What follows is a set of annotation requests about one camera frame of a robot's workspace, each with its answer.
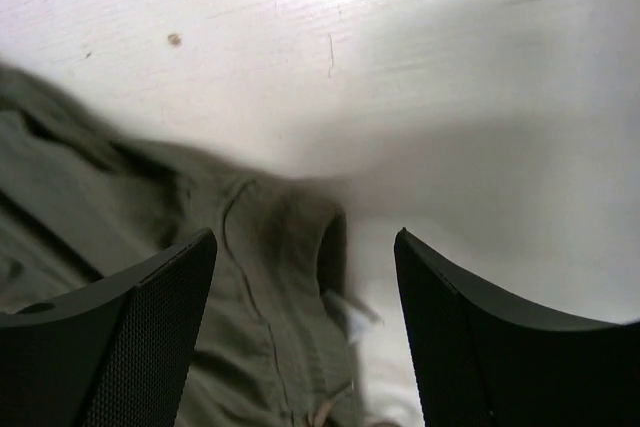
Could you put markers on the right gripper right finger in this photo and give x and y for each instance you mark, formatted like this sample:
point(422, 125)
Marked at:
point(483, 356)

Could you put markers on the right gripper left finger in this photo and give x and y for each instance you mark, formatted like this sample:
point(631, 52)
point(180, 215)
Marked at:
point(113, 353)

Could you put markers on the olive green shorts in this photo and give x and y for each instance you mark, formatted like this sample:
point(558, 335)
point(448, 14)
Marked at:
point(81, 202)

